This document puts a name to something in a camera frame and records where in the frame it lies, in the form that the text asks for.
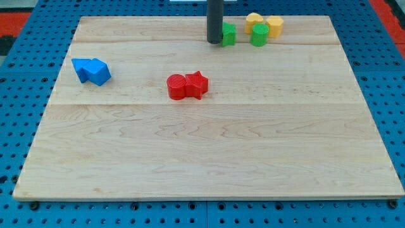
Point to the red star block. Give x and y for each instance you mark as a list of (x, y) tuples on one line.
[(196, 85)]

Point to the red cylinder block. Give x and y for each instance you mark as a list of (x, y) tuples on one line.
[(176, 86)]

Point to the light wooden board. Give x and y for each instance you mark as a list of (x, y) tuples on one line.
[(285, 121)]

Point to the green star block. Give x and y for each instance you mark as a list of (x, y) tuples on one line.
[(229, 33)]

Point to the green cylinder block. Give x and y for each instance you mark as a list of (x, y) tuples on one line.
[(259, 34)]

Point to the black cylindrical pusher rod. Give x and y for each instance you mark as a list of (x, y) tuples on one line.
[(214, 18)]

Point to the yellow heart block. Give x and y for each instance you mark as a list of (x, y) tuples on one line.
[(251, 20)]

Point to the blue cube block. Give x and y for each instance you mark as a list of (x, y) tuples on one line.
[(97, 72)]

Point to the yellow hexagon block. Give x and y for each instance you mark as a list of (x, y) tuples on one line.
[(275, 25)]

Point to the blue triangular block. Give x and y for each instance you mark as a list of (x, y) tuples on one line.
[(78, 65)]

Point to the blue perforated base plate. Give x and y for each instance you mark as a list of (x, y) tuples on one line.
[(31, 68)]

